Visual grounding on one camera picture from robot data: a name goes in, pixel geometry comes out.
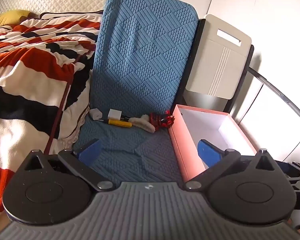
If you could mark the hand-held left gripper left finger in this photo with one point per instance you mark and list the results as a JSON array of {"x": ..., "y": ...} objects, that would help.
[{"x": 90, "y": 152}]

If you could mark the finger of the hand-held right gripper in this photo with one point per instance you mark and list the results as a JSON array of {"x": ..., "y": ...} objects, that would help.
[{"x": 298, "y": 176}]

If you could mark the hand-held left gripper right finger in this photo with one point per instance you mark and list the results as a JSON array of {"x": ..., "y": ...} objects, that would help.
[{"x": 207, "y": 153}]

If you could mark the pink cardboard box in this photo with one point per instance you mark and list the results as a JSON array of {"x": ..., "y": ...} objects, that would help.
[{"x": 182, "y": 140}]

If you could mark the white power adapter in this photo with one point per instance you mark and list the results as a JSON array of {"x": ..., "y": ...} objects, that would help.
[{"x": 114, "y": 114}]

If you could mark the red hair clip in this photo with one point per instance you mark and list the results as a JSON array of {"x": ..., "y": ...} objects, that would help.
[{"x": 161, "y": 120}]

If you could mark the cream fluffy plush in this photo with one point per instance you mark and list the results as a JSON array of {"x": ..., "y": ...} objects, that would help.
[{"x": 142, "y": 123}]

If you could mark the white cube charger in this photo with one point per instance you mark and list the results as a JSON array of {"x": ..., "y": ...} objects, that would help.
[{"x": 95, "y": 114}]

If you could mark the curved metal rod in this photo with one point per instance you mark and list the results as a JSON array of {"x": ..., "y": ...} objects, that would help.
[{"x": 277, "y": 88}]

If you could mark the red white navy striped blanket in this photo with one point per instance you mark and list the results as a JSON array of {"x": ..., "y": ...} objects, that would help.
[{"x": 27, "y": 75}]

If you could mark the blue textured mat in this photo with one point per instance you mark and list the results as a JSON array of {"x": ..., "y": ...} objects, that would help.
[{"x": 145, "y": 55}]

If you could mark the white pillow with dark trim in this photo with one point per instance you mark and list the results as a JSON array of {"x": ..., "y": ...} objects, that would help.
[{"x": 70, "y": 15}]

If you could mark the yellow pillow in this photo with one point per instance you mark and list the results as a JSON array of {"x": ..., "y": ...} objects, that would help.
[{"x": 7, "y": 17}]

